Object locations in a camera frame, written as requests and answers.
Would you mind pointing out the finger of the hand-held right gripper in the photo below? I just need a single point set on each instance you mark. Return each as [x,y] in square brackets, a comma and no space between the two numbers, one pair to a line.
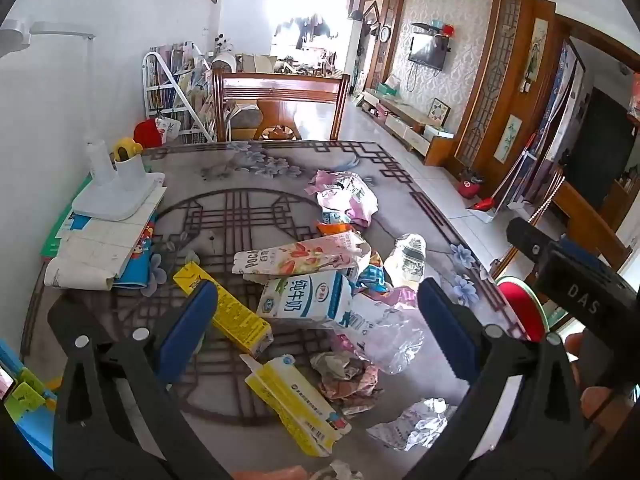
[525,240]

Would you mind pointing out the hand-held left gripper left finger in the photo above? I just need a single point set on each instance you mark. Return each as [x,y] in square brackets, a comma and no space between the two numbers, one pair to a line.
[187,320]

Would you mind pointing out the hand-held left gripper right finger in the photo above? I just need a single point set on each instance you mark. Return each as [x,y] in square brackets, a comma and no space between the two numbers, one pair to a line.
[445,320]

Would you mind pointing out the red trash bin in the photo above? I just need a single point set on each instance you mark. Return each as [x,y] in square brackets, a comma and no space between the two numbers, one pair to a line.
[522,307]

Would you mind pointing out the blue printed snack wrapper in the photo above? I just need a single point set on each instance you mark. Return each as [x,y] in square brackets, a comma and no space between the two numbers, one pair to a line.
[372,277]

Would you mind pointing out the brown paper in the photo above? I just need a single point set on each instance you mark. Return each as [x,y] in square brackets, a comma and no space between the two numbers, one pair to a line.
[345,375]

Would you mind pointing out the orange wrapper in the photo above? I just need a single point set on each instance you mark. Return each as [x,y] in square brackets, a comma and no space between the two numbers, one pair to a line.
[337,230]

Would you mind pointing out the person's right hand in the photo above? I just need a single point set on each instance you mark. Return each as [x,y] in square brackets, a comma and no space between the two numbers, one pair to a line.
[597,402]

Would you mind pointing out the yellow long cardboard box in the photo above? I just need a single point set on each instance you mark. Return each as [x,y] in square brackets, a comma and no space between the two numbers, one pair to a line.
[295,405]
[235,310]

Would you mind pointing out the red dustpan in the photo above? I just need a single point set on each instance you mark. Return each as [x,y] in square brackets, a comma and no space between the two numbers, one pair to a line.
[484,205]

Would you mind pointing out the clear crumpled plastic bag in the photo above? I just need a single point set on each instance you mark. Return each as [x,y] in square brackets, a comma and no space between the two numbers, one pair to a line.
[390,332]

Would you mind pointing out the wooden chair with carved back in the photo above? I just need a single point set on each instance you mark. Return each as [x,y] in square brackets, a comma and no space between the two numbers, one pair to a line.
[587,217]

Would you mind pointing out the white red broom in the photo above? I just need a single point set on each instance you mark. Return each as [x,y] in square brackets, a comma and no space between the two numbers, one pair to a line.
[520,170]

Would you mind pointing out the clear plastic bottle wrapper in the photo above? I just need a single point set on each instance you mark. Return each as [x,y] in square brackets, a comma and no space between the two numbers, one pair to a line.
[407,257]

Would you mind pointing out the red floor bin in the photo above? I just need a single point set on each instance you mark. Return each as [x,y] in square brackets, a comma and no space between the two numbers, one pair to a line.
[470,186]

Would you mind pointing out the framed plant scroll picture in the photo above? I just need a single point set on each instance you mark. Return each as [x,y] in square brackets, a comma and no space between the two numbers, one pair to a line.
[510,137]
[537,52]

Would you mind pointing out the white blue milk carton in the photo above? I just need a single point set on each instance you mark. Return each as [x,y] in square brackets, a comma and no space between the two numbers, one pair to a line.
[300,300]

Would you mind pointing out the stack of white papers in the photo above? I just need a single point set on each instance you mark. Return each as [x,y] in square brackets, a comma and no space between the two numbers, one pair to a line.
[95,245]

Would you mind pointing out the black door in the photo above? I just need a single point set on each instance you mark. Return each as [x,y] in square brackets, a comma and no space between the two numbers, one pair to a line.
[597,145]

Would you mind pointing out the pink flowered long carton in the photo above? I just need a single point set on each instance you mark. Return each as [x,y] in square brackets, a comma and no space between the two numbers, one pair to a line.
[300,255]

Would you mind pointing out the white desk lamp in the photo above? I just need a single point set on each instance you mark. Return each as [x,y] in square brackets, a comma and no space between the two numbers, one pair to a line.
[120,200]

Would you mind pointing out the blue printed board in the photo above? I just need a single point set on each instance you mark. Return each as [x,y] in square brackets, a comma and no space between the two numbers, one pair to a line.
[565,95]

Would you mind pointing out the framed star pattern picture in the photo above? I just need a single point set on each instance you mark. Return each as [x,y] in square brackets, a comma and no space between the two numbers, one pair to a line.
[440,111]

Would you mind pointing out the green book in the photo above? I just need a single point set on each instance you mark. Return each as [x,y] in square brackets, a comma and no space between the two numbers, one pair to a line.
[52,232]

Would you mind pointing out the wooden television cabinet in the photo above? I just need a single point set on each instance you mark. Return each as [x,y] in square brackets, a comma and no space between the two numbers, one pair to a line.
[410,125]

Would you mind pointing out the yellow toy figure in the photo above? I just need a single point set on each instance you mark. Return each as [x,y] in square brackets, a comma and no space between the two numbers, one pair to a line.
[125,149]

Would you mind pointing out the white crumpled tissue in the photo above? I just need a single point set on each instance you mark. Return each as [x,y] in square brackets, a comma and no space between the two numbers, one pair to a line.
[340,471]

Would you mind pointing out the blue yellow plastic toy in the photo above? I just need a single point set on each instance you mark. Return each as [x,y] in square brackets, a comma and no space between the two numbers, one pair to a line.
[20,400]

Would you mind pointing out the red bag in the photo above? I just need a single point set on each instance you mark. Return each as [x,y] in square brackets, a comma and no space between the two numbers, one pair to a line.
[147,132]

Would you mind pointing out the white bookshelf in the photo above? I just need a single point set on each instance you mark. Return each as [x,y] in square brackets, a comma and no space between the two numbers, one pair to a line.
[170,95]

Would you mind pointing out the wooden dining chair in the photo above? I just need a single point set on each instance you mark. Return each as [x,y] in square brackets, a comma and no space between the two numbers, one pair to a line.
[280,92]

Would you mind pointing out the panda plush toy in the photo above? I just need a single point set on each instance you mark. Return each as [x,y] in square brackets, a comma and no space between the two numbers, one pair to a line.
[225,42]

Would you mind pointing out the hanging dark clothes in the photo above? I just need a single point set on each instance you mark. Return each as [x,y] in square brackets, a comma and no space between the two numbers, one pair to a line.
[310,27]

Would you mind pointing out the wall television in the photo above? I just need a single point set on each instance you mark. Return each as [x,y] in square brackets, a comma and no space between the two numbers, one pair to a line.
[427,52]

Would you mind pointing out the round wall clock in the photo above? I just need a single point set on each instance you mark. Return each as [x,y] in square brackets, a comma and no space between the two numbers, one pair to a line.
[384,33]

